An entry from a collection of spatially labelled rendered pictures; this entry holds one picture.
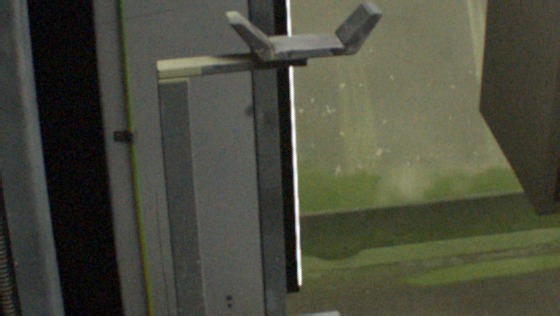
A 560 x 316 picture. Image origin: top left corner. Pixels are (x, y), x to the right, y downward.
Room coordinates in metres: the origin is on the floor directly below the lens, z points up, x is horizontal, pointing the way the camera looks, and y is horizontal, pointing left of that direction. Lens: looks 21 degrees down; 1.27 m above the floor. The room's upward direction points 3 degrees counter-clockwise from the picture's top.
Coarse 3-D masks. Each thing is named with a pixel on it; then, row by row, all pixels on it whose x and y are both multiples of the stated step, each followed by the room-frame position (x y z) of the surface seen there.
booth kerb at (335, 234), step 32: (512, 192) 2.53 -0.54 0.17; (320, 224) 2.47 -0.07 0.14; (352, 224) 2.48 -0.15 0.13; (384, 224) 2.49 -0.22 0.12; (416, 224) 2.50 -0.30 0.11; (448, 224) 2.51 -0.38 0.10; (480, 224) 2.52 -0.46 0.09; (512, 224) 2.53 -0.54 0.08; (544, 224) 2.54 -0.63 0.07; (320, 256) 2.47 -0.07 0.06
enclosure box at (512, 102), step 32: (512, 0) 1.90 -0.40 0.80; (544, 0) 1.75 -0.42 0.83; (512, 32) 1.90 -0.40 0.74; (544, 32) 1.75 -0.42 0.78; (512, 64) 1.90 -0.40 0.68; (544, 64) 1.74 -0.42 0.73; (480, 96) 2.07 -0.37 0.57; (512, 96) 1.89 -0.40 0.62; (544, 96) 1.74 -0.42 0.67; (512, 128) 1.89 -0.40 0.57; (544, 128) 1.73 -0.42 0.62; (512, 160) 1.88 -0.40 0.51; (544, 160) 1.73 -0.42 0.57; (544, 192) 1.74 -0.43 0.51
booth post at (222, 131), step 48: (96, 0) 1.14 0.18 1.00; (144, 0) 1.15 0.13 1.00; (192, 0) 1.15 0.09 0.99; (240, 0) 1.16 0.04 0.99; (96, 48) 1.14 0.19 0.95; (144, 48) 1.15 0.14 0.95; (192, 48) 1.15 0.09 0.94; (240, 48) 1.16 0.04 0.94; (144, 96) 1.15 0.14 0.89; (192, 96) 1.15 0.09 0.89; (240, 96) 1.16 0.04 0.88; (144, 144) 1.15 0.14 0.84; (192, 144) 1.15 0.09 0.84; (240, 144) 1.16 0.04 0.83; (144, 192) 1.15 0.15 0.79; (240, 192) 1.16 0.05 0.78; (240, 240) 1.16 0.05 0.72; (144, 288) 1.14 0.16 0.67; (240, 288) 1.16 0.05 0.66
